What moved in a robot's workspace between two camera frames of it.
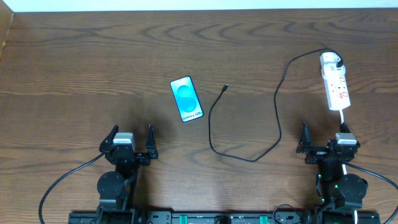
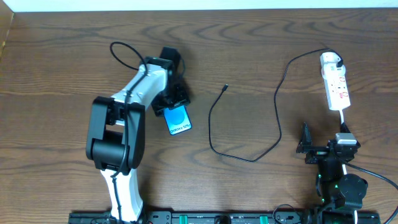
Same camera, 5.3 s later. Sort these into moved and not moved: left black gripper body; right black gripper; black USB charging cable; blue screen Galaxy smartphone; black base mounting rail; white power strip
Moved: left black gripper body; blue screen Galaxy smartphone
Not moved: black base mounting rail; black USB charging cable; right black gripper; white power strip
